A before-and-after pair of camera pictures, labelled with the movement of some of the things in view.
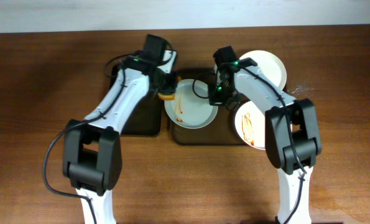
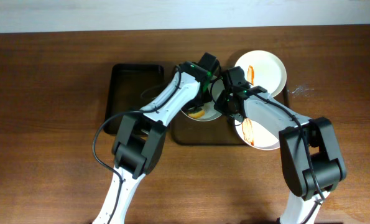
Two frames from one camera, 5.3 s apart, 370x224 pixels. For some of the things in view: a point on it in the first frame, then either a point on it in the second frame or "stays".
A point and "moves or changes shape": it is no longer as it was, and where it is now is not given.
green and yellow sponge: [171, 97] moves or changes shape
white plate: [269, 64] stays
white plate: [191, 107] moves or changes shape
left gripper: [167, 84] -> [196, 103]
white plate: [250, 124] stays
